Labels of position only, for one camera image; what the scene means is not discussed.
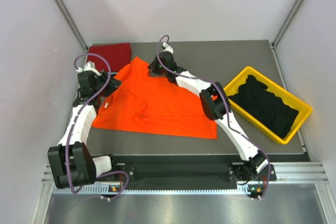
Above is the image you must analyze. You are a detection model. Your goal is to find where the orange t shirt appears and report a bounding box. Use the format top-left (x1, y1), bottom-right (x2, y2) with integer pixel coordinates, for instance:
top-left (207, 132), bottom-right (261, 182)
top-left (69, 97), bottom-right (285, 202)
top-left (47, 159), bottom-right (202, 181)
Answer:
top-left (92, 57), bottom-right (217, 140)

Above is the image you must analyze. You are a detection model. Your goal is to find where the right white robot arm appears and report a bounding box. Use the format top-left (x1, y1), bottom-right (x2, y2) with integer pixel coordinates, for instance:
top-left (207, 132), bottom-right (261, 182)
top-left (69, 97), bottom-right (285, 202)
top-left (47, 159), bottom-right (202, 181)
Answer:
top-left (148, 51), bottom-right (271, 185)

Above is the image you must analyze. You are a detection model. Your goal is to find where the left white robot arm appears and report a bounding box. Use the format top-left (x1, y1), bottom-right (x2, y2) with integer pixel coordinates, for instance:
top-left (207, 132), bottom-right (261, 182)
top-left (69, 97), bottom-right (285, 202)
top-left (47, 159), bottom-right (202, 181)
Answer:
top-left (47, 70), bottom-right (121, 189)

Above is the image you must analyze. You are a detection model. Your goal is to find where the folded red t shirt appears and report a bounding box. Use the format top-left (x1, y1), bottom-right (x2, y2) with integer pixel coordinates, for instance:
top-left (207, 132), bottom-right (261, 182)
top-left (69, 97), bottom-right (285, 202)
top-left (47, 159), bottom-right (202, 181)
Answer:
top-left (88, 43), bottom-right (132, 72)

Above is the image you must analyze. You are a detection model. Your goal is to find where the black t shirt in bin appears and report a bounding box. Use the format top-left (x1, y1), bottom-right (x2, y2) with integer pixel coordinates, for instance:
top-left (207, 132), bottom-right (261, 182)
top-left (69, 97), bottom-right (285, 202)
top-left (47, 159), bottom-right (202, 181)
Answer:
top-left (228, 74), bottom-right (299, 138)

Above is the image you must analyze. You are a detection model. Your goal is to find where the yellow plastic bin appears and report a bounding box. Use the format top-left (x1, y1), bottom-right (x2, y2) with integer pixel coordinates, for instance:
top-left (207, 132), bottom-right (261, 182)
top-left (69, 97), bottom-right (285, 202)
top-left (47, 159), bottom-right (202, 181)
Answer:
top-left (224, 66), bottom-right (312, 145)

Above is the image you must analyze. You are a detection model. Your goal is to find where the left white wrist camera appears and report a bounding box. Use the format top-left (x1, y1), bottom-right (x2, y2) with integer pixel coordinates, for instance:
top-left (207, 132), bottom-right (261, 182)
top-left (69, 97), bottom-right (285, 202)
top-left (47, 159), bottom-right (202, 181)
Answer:
top-left (76, 61), bottom-right (101, 76)

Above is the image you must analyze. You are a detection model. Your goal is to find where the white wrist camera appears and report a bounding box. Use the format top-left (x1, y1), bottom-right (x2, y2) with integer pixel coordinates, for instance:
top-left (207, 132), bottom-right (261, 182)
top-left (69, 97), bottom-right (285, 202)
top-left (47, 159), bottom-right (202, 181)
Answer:
top-left (76, 61), bottom-right (101, 76)
top-left (162, 42), bottom-right (174, 54)

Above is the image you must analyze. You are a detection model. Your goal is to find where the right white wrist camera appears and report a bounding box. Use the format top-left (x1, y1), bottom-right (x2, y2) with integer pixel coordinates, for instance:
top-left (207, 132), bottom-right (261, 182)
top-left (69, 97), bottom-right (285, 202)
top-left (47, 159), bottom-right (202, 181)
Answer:
top-left (162, 42), bottom-right (174, 54)

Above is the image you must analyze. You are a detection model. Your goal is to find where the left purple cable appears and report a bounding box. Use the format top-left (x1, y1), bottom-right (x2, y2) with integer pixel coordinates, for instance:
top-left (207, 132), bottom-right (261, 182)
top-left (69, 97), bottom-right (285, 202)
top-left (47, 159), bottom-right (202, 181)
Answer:
top-left (52, 52), bottom-right (130, 217)

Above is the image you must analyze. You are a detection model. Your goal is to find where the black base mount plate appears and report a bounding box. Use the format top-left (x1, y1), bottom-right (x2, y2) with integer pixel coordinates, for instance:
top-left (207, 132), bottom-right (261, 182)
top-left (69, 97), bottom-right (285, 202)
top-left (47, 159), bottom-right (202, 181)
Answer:
top-left (112, 161), bottom-right (276, 189)

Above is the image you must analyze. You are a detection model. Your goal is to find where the grey slotted cable duct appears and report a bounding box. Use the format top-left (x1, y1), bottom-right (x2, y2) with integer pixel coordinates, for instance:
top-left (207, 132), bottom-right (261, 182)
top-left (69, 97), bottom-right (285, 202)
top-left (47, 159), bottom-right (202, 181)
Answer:
top-left (52, 183), bottom-right (268, 195)

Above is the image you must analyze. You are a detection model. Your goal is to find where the left aluminium frame post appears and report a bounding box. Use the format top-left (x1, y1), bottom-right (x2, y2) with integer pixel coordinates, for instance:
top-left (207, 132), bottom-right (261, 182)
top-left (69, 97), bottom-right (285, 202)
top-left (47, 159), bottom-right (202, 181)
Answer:
top-left (54, 0), bottom-right (88, 51)

